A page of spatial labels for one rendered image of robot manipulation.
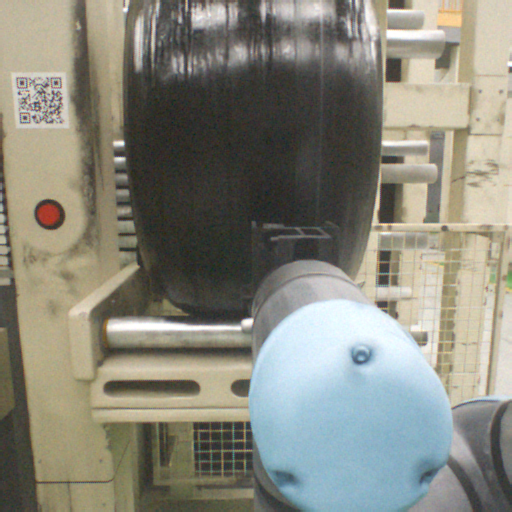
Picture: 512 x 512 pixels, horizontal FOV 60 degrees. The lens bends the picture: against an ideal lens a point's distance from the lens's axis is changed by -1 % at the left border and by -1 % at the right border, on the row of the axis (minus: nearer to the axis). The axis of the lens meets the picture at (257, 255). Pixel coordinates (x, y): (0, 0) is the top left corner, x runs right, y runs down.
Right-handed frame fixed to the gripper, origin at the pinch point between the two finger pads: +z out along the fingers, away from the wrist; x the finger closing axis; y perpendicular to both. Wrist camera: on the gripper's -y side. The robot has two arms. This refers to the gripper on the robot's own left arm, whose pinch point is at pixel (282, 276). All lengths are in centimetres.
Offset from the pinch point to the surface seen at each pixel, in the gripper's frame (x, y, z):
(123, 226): 33, -1, 56
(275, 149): 1.1, 13.8, -3.2
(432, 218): -434, -91, 991
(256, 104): 3.0, 18.2, -3.3
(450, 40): -273, 191, 589
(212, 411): 8.7, -20.2, 6.3
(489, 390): -59, -44, 57
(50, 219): 32.5, 4.9, 15.7
